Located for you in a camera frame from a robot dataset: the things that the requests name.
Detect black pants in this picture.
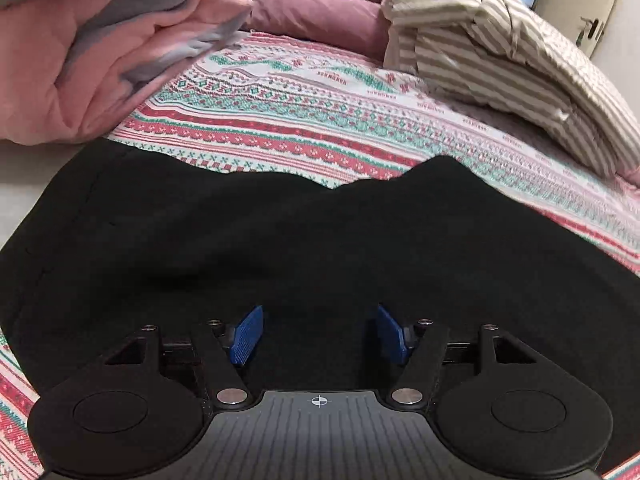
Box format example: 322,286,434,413
1,140,639,468

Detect patterned nordic bed sheet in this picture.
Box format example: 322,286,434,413
1,34,639,479

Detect striped beige folded blanket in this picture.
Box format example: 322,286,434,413
382,0,639,183

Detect dusty pink comforter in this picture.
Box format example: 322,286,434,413
245,0,390,61

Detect pink fleece blanket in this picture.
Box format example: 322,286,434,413
1,0,253,145

